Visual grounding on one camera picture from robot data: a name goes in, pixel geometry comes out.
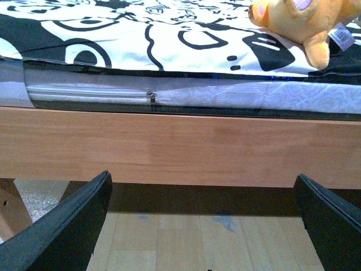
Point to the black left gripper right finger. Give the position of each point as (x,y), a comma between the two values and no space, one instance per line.
(332,223)

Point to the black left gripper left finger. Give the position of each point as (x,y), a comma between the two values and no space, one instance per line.
(65,237)

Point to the white zippered mattress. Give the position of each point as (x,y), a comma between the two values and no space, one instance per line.
(81,88)

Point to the orange plush toy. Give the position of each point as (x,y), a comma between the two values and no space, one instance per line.
(307,23)

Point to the black and white blanket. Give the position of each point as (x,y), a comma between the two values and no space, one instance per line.
(204,37)

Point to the wooden bed frame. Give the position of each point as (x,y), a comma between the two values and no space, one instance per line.
(170,149)

